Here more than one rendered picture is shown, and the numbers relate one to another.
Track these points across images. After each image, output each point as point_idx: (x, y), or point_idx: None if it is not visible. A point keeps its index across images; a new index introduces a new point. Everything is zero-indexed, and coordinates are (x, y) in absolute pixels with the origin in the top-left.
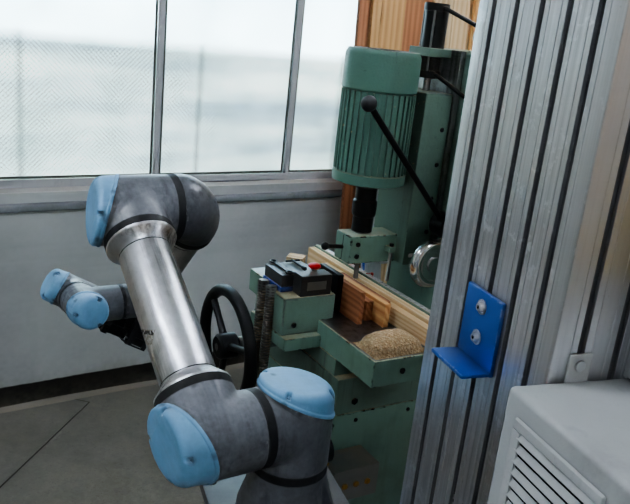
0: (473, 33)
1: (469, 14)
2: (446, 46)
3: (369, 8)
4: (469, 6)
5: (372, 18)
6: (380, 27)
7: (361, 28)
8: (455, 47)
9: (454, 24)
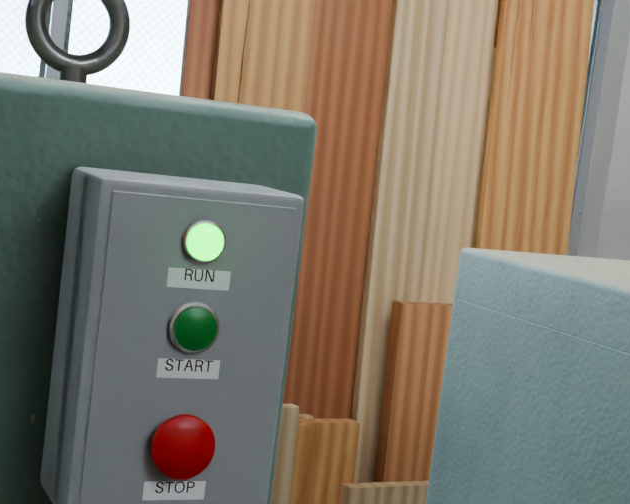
0: (496, 120)
1: (488, 78)
2: (425, 147)
3: (214, 50)
4: (487, 60)
5: (217, 73)
6: (240, 95)
7: (192, 96)
8: (453, 151)
9: (449, 99)
